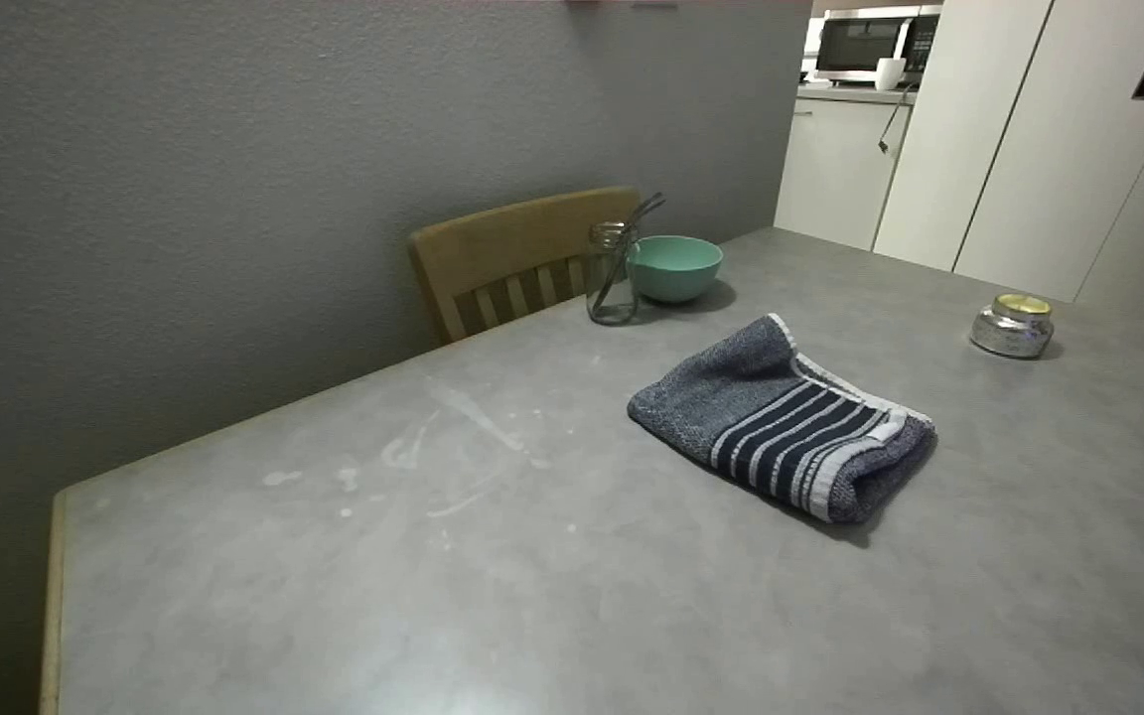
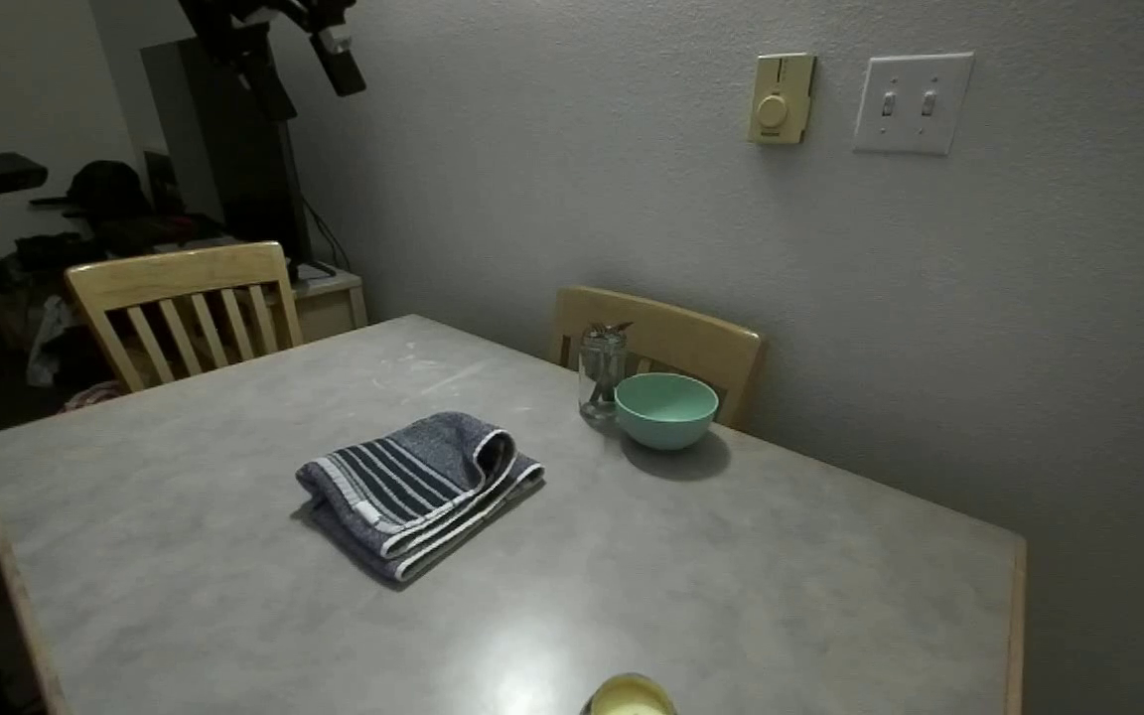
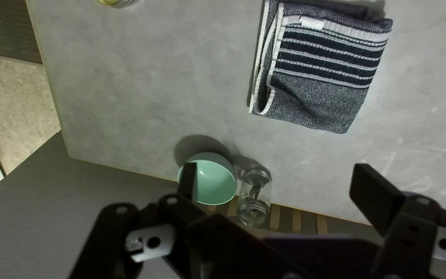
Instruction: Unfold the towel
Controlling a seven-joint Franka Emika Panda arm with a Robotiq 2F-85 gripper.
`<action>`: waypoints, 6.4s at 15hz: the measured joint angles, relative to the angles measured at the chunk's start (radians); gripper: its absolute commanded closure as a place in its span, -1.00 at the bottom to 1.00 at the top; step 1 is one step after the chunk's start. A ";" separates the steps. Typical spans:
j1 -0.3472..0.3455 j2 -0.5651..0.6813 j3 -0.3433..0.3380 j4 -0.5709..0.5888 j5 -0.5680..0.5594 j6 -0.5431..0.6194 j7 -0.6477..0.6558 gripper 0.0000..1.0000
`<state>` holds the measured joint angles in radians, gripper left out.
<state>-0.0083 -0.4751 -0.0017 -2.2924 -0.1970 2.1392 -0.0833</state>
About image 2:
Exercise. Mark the grey striped towel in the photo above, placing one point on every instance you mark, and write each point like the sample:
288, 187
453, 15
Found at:
409, 500

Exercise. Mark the clear glass cup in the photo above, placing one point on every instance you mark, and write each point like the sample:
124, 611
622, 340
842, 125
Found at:
605, 365

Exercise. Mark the teal bowl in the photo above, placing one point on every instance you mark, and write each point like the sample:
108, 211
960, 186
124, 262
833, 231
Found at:
663, 413

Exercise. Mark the small wooden side cabinet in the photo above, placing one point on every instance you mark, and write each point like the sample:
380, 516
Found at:
328, 305

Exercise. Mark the small metal tin yellow lid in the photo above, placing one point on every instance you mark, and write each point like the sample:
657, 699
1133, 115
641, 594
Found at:
627, 699

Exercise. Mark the wooden slatted chair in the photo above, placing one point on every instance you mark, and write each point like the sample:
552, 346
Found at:
188, 312

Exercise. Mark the wooden chair by wall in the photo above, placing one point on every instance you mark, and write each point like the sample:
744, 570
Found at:
663, 334

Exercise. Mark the beige wall thermostat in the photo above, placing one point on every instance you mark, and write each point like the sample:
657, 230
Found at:
785, 97

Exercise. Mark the white double light switch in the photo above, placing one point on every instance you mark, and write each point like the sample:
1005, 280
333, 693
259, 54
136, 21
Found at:
911, 107

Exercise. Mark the black tripod with camera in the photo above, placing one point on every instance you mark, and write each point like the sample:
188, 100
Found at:
245, 109

